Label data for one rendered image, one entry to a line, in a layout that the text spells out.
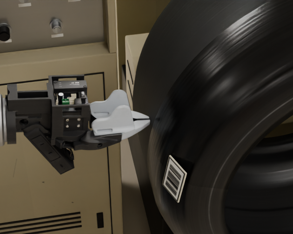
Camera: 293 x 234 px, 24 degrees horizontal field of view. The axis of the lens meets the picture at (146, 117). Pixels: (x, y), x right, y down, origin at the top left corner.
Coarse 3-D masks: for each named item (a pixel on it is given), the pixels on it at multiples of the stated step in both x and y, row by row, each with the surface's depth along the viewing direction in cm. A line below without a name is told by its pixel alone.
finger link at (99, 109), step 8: (112, 96) 100; (120, 96) 100; (96, 104) 100; (104, 104) 101; (112, 104) 101; (120, 104) 101; (128, 104) 101; (96, 112) 102; (104, 112) 102; (112, 112) 102; (136, 112) 103; (136, 120) 102
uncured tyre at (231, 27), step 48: (192, 0) 99; (240, 0) 92; (288, 0) 87; (144, 48) 108; (192, 48) 94; (240, 48) 87; (288, 48) 85; (144, 96) 105; (192, 96) 91; (240, 96) 87; (288, 96) 86; (144, 144) 106; (192, 144) 92; (240, 144) 91; (288, 144) 136; (192, 192) 96; (240, 192) 135; (288, 192) 137
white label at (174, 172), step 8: (168, 160) 95; (168, 168) 96; (176, 168) 94; (168, 176) 97; (176, 176) 95; (184, 176) 93; (168, 184) 97; (176, 184) 95; (176, 192) 96; (176, 200) 97
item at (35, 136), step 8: (32, 136) 97; (40, 136) 98; (40, 144) 99; (48, 144) 99; (40, 152) 100; (48, 152) 100; (56, 152) 101; (64, 152) 103; (72, 152) 105; (48, 160) 101; (56, 160) 102; (64, 160) 102; (72, 160) 104; (56, 168) 103; (64, 168) 103; (72, 168) 104
